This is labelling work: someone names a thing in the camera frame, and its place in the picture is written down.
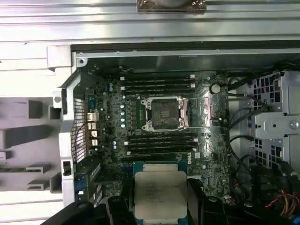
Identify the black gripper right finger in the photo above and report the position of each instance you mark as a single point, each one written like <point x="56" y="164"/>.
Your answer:
<point x="211" y="211"/>

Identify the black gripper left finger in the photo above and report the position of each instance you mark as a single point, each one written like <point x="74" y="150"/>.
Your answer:
<point x="117" y="211"/>

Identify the silver CPU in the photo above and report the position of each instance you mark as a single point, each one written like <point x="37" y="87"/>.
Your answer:
<point x="159" y="187"/>

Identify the metal socket cover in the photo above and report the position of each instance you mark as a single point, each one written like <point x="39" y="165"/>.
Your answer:
<point x="206" y="110"/>

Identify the CPU socket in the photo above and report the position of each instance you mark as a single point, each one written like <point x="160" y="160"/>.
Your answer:
<point x="164" y="112"/>

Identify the green motherboard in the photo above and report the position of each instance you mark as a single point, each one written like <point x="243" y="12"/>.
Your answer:
<point x="211" y="145"/>

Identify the black RAM slot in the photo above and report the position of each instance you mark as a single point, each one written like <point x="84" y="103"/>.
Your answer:
<point x="161" y="138"/>
<point x="157" y="83"/>
<point x="157" y="87"/>
<point x="161" y="143"/>
<point x="157" y="92"/>
<point x="161" y="152"/>
<point x="157" y="78"/>
<point x="161" y="147"/>

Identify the silver metal drive cage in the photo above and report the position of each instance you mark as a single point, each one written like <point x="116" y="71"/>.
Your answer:
<point x="276" y="126"/>

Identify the open black PC case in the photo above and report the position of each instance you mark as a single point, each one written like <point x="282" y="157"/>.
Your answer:
<point x="65" y="110"/>

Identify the green RAM stick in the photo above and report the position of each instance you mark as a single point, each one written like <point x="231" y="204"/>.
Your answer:
<point x="11" y="169"/>

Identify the grey parts rack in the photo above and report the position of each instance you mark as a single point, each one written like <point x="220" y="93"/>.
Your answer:
<point x="23" y="136"/>

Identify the round battery on motherboard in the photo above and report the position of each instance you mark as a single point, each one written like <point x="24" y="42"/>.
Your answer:
<point x="215" y="88"/>

